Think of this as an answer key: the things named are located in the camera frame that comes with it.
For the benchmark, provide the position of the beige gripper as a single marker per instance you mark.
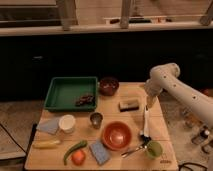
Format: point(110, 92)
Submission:
point(151, 101)

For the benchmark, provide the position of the whiteboard eraser block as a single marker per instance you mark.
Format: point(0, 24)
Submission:
point(128, 105)

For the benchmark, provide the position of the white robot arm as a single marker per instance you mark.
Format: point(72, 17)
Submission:
point(165, 77)

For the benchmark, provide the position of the green cup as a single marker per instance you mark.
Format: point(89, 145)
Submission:
point(153, 149)

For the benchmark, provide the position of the small metal cup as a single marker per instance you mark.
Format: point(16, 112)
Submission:
point(96, 120)

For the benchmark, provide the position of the white paper cup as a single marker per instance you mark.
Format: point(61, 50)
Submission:
point(67, 123)

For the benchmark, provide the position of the dark red bowl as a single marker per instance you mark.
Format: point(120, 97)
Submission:
point(108, 86)

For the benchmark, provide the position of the orange bowl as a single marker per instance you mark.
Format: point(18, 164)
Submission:
point(116, 136)

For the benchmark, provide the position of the metal spoon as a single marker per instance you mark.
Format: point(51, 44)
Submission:
point(123, 155)

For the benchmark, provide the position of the dark grapes bunch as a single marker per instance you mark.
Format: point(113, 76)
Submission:
point(84, 100)

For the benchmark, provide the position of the spice bottle rack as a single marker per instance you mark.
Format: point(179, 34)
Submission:
point(191, 121)

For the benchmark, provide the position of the blue sponge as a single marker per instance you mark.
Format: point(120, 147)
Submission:
point(99, 152)

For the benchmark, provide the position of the green chili pepper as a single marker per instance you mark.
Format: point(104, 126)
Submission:
point(79, 145)

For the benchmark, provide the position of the green plastic tray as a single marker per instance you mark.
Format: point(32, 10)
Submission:
point(65, 92)

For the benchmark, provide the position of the orange carrot piece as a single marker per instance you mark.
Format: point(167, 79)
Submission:
point(78, 157)

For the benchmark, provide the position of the grey blue cloth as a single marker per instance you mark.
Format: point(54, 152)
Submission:
point(50, 126)

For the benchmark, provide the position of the white handled brush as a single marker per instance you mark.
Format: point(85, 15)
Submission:
point(144, 133)

